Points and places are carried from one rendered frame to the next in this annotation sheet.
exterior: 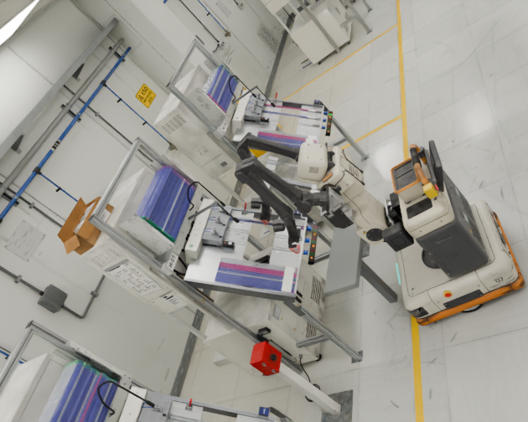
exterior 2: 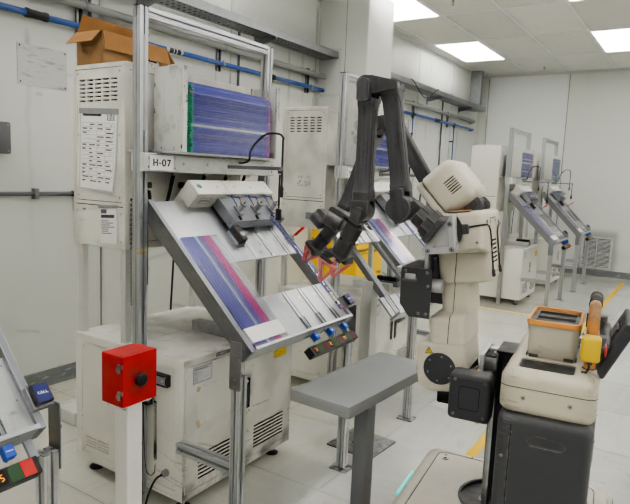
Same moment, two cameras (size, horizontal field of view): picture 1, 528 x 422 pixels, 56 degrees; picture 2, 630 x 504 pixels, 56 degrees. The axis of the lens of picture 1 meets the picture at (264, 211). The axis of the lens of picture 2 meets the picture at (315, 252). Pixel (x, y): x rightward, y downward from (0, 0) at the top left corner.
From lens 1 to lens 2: 1.37 m
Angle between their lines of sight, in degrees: 20
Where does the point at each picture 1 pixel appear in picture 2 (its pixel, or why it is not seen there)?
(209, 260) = (199, 223)
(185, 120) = (322, 129)
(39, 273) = (13, 105)
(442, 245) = (533, 457)
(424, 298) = not seen: outside the picture
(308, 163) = (453, 168)
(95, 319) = (1, 214)
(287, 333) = (184, 413)
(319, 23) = (504, 257)
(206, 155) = (302, 189)
